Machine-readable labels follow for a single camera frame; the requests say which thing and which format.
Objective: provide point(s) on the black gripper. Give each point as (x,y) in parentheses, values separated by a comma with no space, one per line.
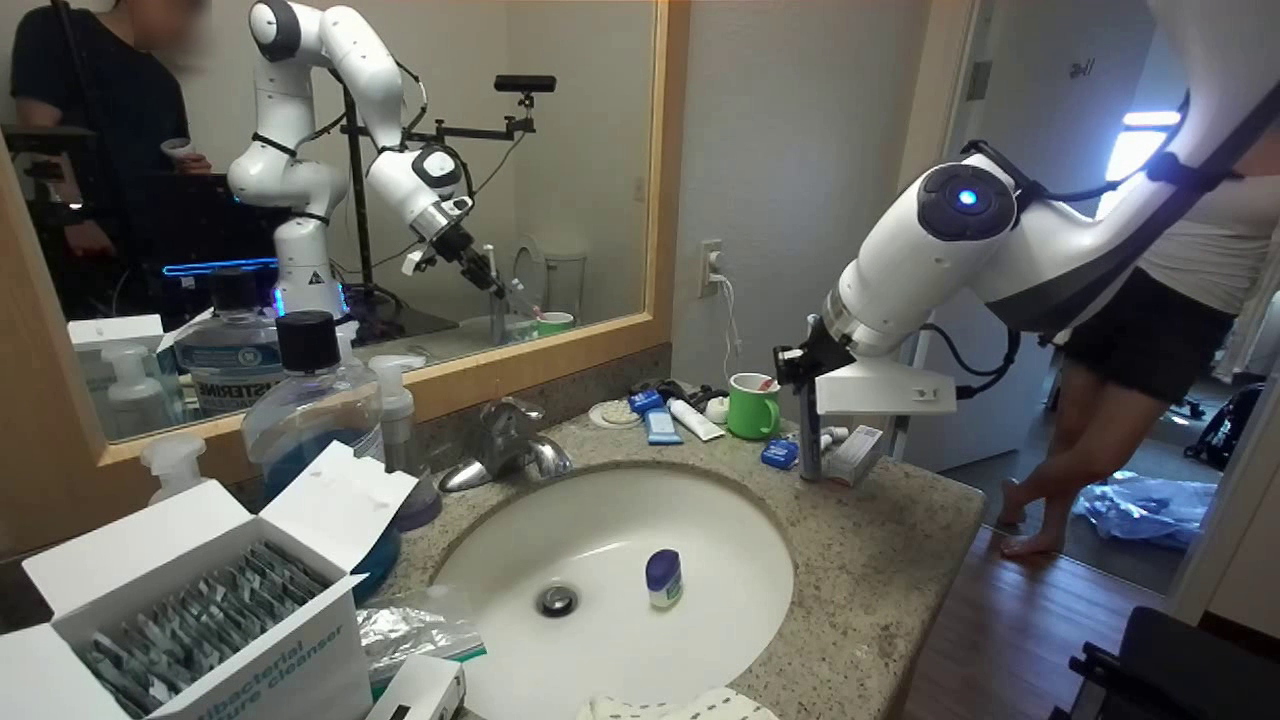
(827,348)

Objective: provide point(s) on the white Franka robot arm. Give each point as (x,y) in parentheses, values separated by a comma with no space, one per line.
(920,254)

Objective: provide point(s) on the green mug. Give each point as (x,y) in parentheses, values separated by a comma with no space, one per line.
(755,413)

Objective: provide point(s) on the blue white floss case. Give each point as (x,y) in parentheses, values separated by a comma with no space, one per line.
(778,453)

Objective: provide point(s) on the long white toothpaste box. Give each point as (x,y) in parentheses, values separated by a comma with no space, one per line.
(859,457)

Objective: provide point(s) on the small white tube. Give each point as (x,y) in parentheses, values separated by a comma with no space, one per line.
(696,417)

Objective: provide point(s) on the small blue container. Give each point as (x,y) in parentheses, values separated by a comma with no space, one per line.
(645,403)

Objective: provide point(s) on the white round dish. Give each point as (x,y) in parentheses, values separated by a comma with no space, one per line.
(609,413)

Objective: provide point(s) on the small blue cap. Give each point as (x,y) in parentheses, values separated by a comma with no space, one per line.
(661,573)

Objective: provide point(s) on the white sink basin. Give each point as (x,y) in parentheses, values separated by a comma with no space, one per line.
(602,533)

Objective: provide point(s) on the wood framed mirror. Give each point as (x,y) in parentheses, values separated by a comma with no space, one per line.
(534,366)

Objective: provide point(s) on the chrome faucet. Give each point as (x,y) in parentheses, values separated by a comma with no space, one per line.
(513,444)

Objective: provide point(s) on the person in black shorts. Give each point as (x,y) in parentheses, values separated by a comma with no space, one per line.
(1134,332)

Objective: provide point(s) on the blue cloth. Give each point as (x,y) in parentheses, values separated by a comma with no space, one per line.
(1145,515)

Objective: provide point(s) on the clear soap dispenser bottle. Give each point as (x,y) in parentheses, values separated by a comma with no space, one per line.
(398,413)

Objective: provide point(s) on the clear plastic wrapper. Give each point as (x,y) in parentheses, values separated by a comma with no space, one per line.
(413,633)

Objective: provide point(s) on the mouthwash bottle black cap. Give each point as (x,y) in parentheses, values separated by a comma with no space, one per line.
(310,344)

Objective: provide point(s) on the small white carton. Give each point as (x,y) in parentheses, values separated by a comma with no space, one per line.
(419,690)

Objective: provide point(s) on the black robot table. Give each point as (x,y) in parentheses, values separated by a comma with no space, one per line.
(1185,673)

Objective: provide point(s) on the open white cardboard box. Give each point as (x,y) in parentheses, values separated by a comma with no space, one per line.
(267,666)

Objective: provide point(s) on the white wall outlet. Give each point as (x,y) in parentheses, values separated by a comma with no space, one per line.
(712,260)

